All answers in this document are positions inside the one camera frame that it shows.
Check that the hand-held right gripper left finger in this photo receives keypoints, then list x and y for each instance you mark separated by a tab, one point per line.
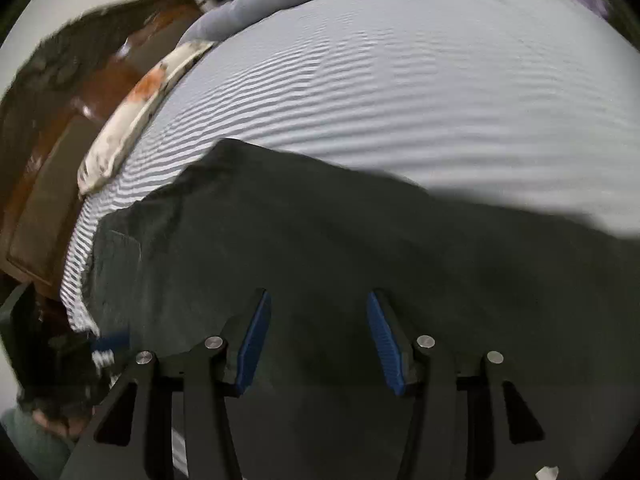
255	342

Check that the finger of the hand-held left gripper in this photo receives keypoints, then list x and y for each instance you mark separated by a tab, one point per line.
111	344

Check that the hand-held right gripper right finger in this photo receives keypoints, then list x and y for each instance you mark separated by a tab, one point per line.
384	347

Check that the dark grey denim pants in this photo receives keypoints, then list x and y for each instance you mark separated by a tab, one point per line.
350	240

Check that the person's left forearm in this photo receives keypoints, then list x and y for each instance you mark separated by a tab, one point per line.
30	450

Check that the person's left hand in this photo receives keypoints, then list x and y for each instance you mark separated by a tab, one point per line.
60	412

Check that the carved wooden headboard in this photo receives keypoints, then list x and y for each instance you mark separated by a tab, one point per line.
60	125

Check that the floral pillow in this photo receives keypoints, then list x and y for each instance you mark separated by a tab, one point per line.
135	110

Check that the bed with striped sheet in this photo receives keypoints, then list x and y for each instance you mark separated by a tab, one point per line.
400	85

